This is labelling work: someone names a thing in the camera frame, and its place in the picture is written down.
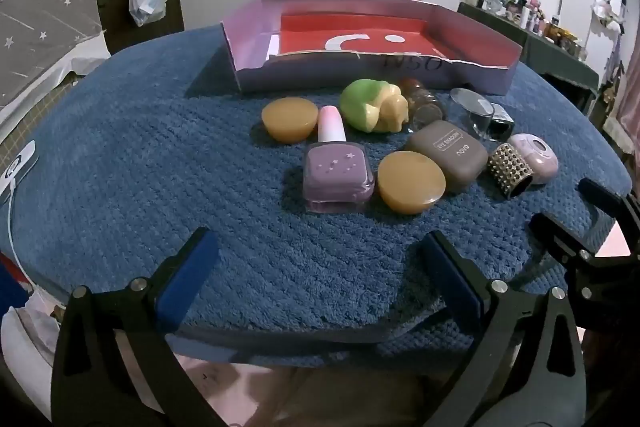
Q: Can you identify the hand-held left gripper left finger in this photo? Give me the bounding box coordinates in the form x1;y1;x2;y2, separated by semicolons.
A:
50;228;236;427

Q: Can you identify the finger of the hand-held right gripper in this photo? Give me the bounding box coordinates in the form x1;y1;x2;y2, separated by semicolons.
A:
577;177;640;253
530;212;598;269

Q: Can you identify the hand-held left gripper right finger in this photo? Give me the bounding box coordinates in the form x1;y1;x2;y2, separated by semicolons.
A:
407;229;588;427

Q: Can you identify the gold studded cylinder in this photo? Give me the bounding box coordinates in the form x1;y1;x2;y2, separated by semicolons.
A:
487;143;537;198

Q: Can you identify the orange round puck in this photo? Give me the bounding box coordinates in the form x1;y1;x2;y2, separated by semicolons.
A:
377;151;447;215
261;97;319;142

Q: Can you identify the taupe eyeshadow case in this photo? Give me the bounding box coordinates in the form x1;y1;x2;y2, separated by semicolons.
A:
405;120;489;194

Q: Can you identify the purple nail polish bottle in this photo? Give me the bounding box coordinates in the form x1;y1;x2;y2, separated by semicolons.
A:
302;105;376;214

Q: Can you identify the clear glass cup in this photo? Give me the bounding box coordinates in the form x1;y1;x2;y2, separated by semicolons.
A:
449;88;496;138

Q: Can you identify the green and yellow toy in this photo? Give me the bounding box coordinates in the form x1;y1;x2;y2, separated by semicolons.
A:
340;78;409;134

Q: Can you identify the pink box with red insert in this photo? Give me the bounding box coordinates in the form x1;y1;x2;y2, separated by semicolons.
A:
220;0;523;96

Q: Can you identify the blue textured blanket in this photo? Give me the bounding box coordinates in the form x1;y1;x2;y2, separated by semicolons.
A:
10;27;633;368

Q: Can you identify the pink curtain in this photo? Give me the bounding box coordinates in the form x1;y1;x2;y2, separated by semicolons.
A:
605;27;640;145

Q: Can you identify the table with dark green cloth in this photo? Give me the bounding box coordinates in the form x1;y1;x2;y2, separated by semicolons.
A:
457;2;601;108

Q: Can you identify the white cloth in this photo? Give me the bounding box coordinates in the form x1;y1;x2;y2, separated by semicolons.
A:
0;292;66;408

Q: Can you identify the group of bottles and jars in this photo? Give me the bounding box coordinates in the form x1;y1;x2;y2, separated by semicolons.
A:
470;0;591;58

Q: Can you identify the white plastic sheet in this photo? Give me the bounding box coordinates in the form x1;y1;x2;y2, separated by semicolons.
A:
0;34;111;142

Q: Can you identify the white corded controller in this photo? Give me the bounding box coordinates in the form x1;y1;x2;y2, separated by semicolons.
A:
0;139;40;288

